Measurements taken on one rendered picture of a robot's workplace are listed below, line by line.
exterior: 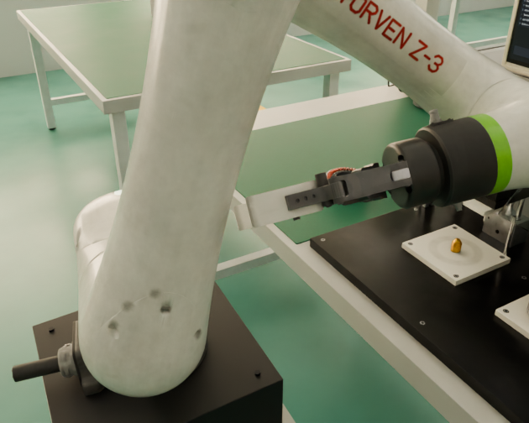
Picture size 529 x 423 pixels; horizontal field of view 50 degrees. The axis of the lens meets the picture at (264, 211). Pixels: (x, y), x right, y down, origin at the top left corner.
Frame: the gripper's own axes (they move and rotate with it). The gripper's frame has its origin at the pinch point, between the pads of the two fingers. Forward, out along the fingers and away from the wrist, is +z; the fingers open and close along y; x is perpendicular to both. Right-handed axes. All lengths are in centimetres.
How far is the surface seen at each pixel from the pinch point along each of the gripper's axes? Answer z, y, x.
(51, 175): 69, -268, -53
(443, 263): -40, -45, 18
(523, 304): -47, -34, 27
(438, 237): -44, -53, 14
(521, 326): -43, -29, 29
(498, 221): -56, -51, 13
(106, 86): 22, -159, -64
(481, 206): -49, -43, 9
